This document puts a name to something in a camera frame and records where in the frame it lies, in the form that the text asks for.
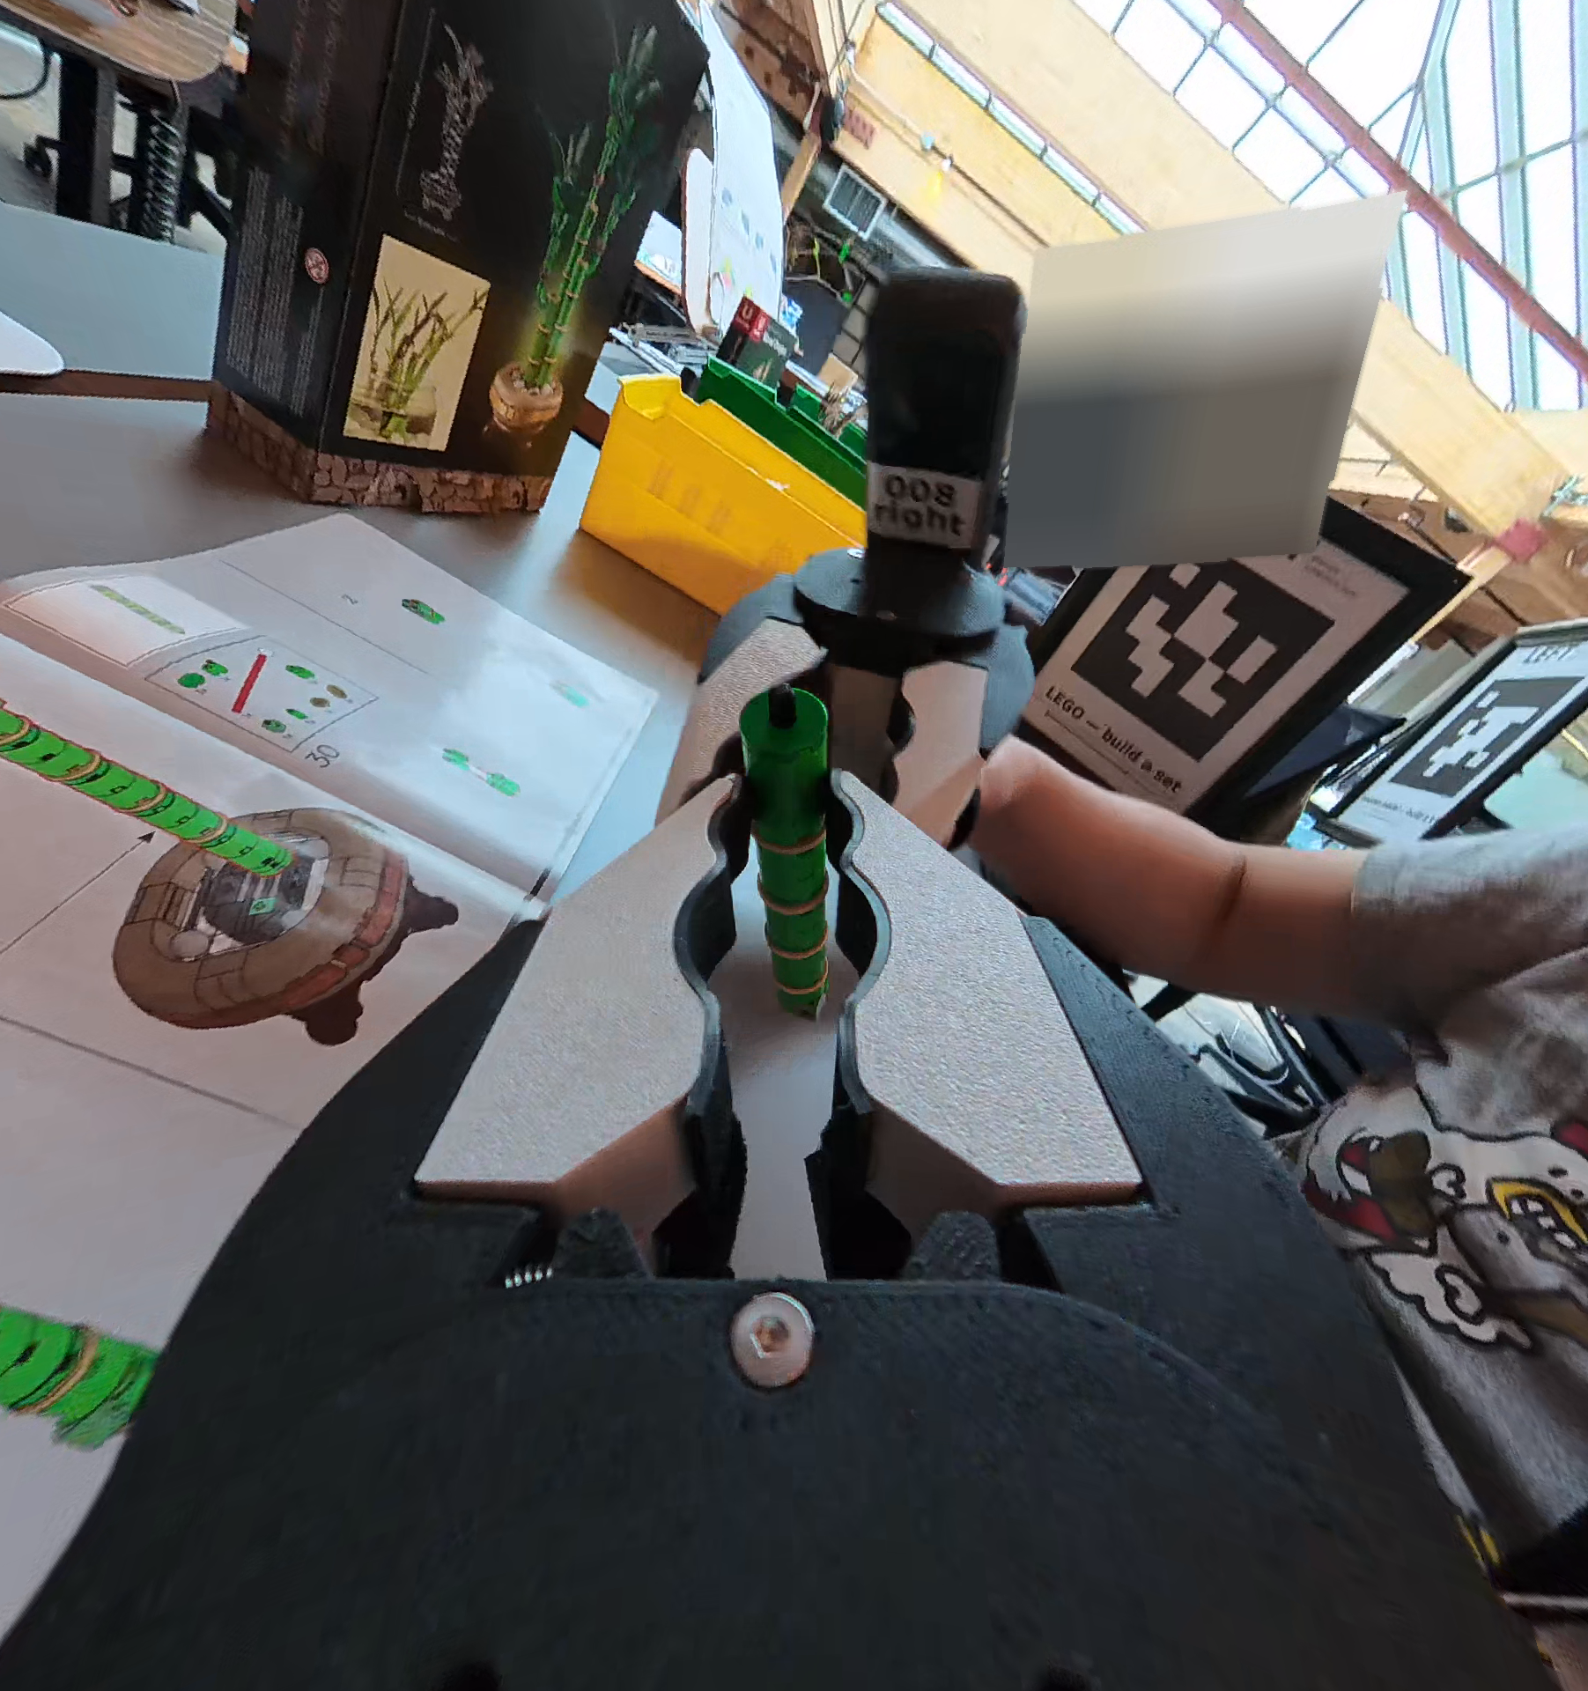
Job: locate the black product box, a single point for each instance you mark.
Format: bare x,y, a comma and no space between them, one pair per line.
343,198

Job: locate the dark cloth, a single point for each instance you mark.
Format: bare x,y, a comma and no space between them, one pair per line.
1586,1560

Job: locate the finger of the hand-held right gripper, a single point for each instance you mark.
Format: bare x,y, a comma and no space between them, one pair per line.
727,714
945,741

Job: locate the person's right forearm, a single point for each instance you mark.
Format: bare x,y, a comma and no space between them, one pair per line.
1176,899

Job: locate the white picture sheet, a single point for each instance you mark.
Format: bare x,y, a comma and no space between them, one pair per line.
741,198

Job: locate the green brick bamboo stalk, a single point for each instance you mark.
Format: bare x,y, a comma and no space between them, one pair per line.
794,899

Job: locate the grey desk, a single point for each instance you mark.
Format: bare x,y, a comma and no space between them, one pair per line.
105,462

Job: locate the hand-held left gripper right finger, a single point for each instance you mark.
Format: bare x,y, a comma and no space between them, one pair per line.
991,1058

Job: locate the person's printed grey shirt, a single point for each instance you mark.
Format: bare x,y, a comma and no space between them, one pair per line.
1466,952

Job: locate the yellow plastic bin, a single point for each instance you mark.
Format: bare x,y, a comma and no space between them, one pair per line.
688,515

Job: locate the background wooden table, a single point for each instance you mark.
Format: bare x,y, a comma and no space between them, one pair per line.
146,40

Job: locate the green plastic bin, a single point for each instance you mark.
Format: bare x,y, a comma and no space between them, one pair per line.
767,409

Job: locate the person's right hand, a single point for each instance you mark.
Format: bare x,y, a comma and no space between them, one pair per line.
1024,801

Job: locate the open instruction booklet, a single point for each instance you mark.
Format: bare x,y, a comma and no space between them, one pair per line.
211,1123

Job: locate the small dark box red label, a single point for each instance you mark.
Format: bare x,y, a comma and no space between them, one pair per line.
767,346

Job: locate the black framed marker sign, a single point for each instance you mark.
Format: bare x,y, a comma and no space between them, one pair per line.
1493,741
1190,647

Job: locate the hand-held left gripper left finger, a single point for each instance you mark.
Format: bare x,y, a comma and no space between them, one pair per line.
568,1058

